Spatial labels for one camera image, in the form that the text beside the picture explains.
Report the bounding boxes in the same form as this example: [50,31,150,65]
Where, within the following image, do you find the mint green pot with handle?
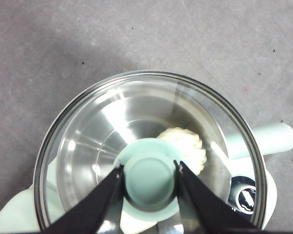
[42,80,293,234]

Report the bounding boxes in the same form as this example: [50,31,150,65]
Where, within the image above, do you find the mint green breakfast machine base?
[0,168,277,234]

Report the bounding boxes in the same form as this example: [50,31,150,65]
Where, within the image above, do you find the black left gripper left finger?
[42,164,125,234]

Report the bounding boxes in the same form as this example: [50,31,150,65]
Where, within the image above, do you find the chrome control knob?
[235,184,257,215]

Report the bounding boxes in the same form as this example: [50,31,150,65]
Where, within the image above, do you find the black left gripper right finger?
[173,159,262,234]

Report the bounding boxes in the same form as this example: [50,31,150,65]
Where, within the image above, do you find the pleated white bun green flecks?
[157,127,208,176]

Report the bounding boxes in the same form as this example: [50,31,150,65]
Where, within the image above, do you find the glass pot lid green knob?
[35,70,268,234]

